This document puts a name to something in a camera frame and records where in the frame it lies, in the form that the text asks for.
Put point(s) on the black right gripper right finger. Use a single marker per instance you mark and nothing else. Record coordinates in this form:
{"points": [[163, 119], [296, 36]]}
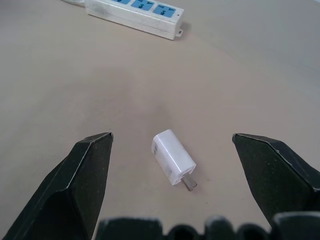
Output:
{"points": [[275, 175]]}

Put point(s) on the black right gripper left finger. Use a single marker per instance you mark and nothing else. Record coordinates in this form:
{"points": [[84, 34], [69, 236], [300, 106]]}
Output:
{"points": [[67, 185]]}

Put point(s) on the white plug adapter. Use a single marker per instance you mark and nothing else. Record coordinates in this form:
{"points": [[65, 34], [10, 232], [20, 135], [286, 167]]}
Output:
{"points": [[172, 157]]}

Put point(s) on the white power strip blue sockets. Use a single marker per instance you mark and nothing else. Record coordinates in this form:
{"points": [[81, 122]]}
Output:
{"points": [[140, 13]]}

